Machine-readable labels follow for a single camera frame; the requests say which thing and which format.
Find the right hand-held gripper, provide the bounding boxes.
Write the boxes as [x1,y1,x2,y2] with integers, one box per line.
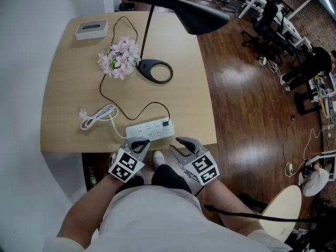
[169,136,220,186]

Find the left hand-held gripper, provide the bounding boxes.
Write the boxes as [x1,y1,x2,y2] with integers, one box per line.
[108,137,152,184]

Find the black desk lamp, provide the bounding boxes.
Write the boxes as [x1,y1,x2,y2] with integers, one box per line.
[127,0,230,85]

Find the person's right forearm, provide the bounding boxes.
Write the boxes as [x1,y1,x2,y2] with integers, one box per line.
[204,178,264,237]

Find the person's left forearm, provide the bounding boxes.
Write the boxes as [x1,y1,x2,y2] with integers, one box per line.
[56,174,124,249]

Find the person's white shoe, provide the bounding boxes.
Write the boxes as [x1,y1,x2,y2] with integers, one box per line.
[153,150,165,173]

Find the person's black shorts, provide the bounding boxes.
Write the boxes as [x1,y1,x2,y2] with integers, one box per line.
[115,164,193,194]

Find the green bottle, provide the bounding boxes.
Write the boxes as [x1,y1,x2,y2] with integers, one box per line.
[88,166,98,191]

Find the person's white shirt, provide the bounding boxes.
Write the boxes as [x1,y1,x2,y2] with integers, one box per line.
[44,184,292,252]

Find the pink potted flowers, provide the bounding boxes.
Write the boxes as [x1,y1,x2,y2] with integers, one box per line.
[97,36,142,81]

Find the round wooden table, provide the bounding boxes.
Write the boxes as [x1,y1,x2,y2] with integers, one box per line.
[261,185,303,243]

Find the white tissue box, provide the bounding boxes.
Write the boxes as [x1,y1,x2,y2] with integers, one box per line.
[75,19,109,41]

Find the black metal stand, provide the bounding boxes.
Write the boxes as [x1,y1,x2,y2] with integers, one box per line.
[293,82,324,116]

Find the black office chair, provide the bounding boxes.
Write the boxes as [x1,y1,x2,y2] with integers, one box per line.
[240,0,290,60]

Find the white power strip cable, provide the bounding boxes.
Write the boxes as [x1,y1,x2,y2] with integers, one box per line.
[79,104,128,140]

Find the black headset cable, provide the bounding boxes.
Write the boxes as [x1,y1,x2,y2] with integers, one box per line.
[204,204,317,223]

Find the white floor cable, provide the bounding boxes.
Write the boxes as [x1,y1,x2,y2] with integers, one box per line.
[266,60,286,81]

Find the long pale floor cable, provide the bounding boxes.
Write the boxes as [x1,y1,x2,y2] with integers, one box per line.
[284,125,334,179]

